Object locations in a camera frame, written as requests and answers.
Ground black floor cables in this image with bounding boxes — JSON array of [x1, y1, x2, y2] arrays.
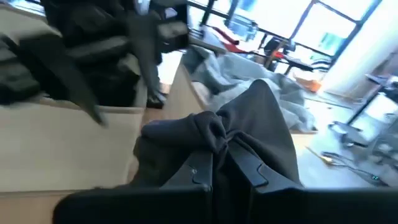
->
[[322, 151, 389, 187]]

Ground orange box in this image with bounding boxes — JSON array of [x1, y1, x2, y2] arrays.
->
[[294, 76, 323, 93]]

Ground grey metal frame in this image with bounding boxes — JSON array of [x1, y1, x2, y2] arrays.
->
[[369, 124, 398, 162]]

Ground black garment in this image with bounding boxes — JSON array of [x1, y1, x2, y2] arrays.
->
[[133, 79, 304, 224]]

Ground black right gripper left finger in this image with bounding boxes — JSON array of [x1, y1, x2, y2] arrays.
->
[[160, 151, 215, 224]]

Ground beige fabric storage bin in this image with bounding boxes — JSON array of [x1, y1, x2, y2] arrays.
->
[[0, 6, 149, 194], [161, 58, 218, 122]]

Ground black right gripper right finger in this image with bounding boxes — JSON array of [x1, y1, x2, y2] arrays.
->
[[222, 142, 305, 224]]

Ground light blue denim garment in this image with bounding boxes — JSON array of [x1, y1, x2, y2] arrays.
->
[[182, 45, 318, 133]]

